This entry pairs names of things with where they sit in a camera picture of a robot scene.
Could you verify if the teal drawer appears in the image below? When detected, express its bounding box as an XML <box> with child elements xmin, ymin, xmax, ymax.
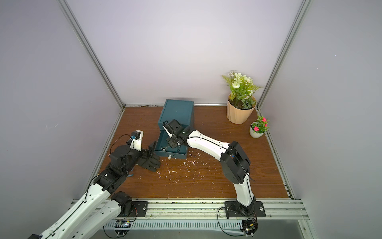
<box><xmin>154</xmin><ymin>130</ymin><xmax>188</xmax><ymax>160</ymax></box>

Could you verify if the teal three-drawer cabinet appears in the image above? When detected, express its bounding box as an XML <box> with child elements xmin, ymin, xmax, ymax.
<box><xmin>158</xmin><ymin>99</ymin><xmax>195</xmax><ymax>130</ymax></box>

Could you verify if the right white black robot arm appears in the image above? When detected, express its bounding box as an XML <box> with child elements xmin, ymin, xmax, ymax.
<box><xmin>163</xmin><ymin>119</ymin><xmax>255</xmax><ymax>214</ymax></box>

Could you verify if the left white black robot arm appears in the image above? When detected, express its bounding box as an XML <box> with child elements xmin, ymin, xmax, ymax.
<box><xmin>30</xmin><ymin>142</ymin><xmax>161</xmax><ymax>239</ymax></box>

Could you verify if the left electronics board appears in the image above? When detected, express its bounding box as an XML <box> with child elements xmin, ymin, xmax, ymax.
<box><xmin>114</xmin><ymin>220</ymin><xmax>132</xmax><ymax>237</ymax></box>

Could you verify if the electronics board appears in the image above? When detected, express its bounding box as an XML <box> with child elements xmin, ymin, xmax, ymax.
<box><xmin>114</xmin><ymin>220</ymin><xmax>132</xmax><ymax>237</ymax></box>
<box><xmin>241</xmin><ymin>218</ymin><xmax>259</xmax><ymax>237</ymax></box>

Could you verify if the large white-flower potted plant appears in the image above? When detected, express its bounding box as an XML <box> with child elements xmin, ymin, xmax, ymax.
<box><xmin>223</xmin><ymin>71</ymin><xmax>262</xmax><ymax>124</ymax></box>

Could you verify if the small pink-flower potted plant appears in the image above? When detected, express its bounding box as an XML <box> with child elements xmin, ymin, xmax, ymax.
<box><xmin>249</xmin><ymin>116</ymin><xmax>269</xmax><ymax>138</ymax></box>

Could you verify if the right electronics board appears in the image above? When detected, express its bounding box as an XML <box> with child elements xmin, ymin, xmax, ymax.
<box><xmin>241</xmin><ymin>218</ymin><xmax>259</xmax><ymax>237</ymax></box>

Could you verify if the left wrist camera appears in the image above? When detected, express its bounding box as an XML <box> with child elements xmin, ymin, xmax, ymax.
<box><xmin>130</xmin><ymin>130</ymin><xmax>144</xmax><ymax>151</ymax></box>

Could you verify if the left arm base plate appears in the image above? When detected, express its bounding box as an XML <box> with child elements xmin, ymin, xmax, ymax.
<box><xmin>118</xmin><ymin>201</ymin><xmax>148</xmax><ymax>218</ymax></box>

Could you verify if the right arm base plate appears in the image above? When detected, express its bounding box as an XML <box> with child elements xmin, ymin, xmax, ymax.
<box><xmin>224</xmin><ymin>201</ymin><xmax>266</xmax><ymax>219</ymax></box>

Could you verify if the aluminium front rail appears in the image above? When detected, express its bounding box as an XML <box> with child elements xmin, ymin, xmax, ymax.
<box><xmin>71</xmin><ymin>198</ymin><xmax>309</xmax><ymax>221</ymax></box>

